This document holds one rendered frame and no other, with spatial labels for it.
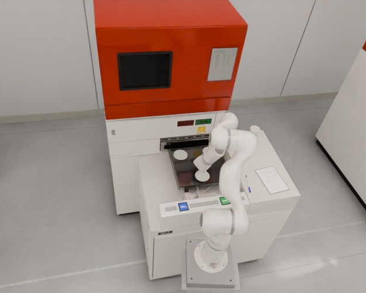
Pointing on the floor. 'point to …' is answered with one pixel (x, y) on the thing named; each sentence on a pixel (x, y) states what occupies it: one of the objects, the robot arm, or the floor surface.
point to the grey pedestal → (208, 288)
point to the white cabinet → (149, 236)
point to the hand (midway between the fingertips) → (196, 168)
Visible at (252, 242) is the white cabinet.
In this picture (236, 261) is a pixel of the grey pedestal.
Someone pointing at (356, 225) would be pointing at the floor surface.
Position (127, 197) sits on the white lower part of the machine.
